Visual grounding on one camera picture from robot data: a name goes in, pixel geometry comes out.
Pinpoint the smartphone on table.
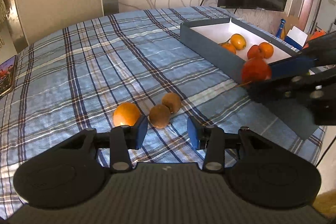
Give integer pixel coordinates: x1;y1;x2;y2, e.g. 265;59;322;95
0;55;18;98

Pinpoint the blue orange carton box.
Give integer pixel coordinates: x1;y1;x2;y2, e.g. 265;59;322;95
284;26;326;50

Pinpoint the small orange tangerine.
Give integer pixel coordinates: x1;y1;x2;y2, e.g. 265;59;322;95
220;43;236;55

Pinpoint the grey box white inside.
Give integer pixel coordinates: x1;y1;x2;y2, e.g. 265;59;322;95
179;16;320;141

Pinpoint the red apple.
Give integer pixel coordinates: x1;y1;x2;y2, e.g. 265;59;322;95
241;58;272;84
247;45;264;60

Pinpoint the yellow orange fruit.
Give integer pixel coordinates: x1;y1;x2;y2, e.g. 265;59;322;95
230;34;247;51

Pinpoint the blue bottle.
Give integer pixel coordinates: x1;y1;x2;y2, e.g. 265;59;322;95
276;19;286;39

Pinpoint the blue plaid tablecloth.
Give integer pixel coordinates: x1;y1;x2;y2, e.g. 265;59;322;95
1;7;324;219

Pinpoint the large orange with stem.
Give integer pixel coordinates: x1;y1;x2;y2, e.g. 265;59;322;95
259;42;274;59

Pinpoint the brown kiwi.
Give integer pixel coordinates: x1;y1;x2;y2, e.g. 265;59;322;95
149;104;171;129
161;93;182;114

